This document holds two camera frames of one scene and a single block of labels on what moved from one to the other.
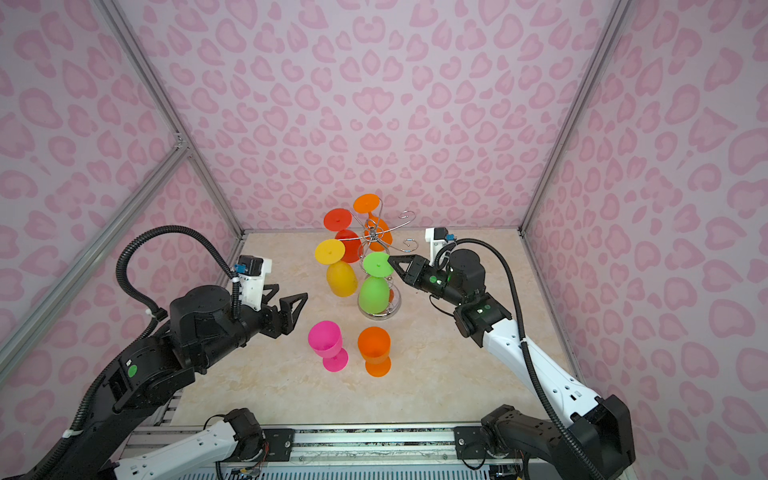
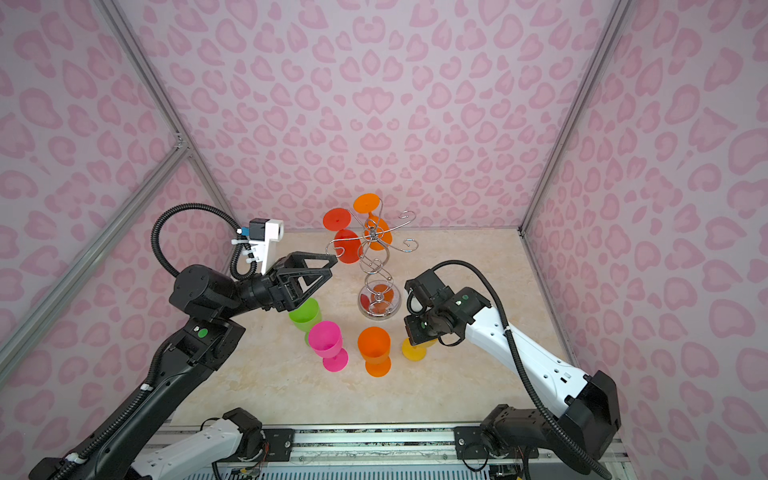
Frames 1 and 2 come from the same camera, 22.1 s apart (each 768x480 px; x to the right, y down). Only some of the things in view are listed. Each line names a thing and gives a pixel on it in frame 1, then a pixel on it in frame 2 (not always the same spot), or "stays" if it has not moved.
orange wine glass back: [377, 232] stays
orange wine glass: [374, 344] stays
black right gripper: [417, 272] to [413, 333]
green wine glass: [374, 289] to [305, 316]
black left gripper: [288, 319] to [281, 289]
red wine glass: [339, 219] stays
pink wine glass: [325, 339] stays
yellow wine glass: [341, 277] to [416, 352]
